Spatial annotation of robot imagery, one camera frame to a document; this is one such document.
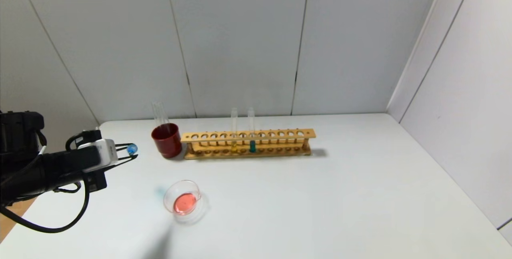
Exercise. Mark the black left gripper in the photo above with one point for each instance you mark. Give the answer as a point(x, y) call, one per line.
point(98, 171)

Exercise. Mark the glass test tube yellow pigment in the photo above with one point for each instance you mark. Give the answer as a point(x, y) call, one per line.
point(234, 147)

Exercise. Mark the glass test tube red pigment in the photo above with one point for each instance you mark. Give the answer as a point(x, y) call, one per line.
point(155, 115)

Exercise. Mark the glass test tube blue pigment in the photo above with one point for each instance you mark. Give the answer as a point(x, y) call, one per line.
point(252, 147)
point(132, 149)

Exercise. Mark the dark red plastic cup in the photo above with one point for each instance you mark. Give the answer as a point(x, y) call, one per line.
point(168, 145)

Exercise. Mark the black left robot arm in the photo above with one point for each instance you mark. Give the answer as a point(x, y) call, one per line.
point(24, 171)

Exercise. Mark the wooden test tube rack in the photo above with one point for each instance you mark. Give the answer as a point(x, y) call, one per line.
point(280, 133)

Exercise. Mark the clear glass beaker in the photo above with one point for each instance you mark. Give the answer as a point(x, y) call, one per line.
point(186, 203)

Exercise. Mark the empty glass test tube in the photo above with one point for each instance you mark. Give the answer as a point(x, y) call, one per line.
point(160, 115)
point(164, 117)

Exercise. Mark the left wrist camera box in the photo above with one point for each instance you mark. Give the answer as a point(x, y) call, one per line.
point(104, 153)

